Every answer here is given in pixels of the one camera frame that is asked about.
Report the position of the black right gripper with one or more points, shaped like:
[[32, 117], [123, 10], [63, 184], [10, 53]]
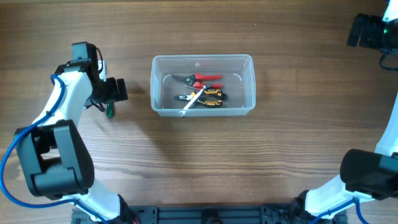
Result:
[[374, 23]]

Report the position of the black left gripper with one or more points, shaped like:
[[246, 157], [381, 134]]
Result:
[[114, 94]]

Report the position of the green handled screwdriver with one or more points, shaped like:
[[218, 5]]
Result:
[[110, 111]]

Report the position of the red black screwdriver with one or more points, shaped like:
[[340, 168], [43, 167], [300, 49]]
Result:
[[191, 87]]

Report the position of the red handled cutting pliers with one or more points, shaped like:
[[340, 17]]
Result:
[[196, 80]]

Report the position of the small silver wrench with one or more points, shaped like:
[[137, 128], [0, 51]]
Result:
[[197, 95]]

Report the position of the orange black pliers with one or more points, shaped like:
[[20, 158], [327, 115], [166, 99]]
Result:
[[210, 98]]

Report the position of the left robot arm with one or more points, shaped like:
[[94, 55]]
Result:
[[54, 159]]

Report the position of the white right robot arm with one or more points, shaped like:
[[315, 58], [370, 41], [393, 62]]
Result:
[[364, 176]]

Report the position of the clear plastic container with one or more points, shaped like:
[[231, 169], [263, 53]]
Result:
[[238, 82]]

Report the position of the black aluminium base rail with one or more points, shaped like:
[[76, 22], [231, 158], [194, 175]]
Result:
[[263, 214]]

